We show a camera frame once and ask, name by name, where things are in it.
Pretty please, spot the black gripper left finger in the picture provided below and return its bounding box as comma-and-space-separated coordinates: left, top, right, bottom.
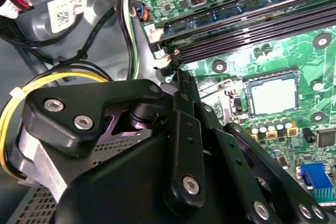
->
22, 68, 208, 209

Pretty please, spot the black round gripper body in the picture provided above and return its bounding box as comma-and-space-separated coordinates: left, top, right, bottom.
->
56, 99, 253, 224

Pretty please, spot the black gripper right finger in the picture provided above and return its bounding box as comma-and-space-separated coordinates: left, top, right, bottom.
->
194, 76, 329, 224

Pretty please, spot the silver CPU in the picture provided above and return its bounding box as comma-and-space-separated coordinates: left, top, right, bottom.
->
246, 76, 299, 116

